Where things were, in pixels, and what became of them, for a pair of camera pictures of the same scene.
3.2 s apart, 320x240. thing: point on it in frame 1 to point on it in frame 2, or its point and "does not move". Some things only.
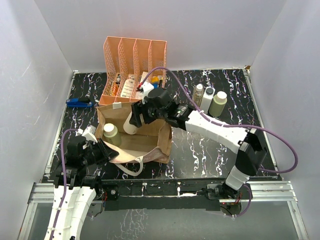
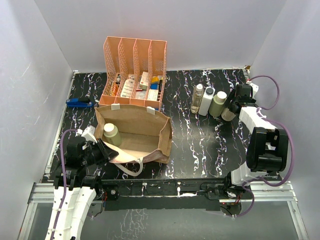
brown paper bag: [151, 143] does not move
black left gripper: [107, 152] does not move
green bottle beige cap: [218, 103] does not move
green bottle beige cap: [128, 128] to [227, 115]
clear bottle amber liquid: [198, 94] does not move
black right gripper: [136, 109] to [228, 104]
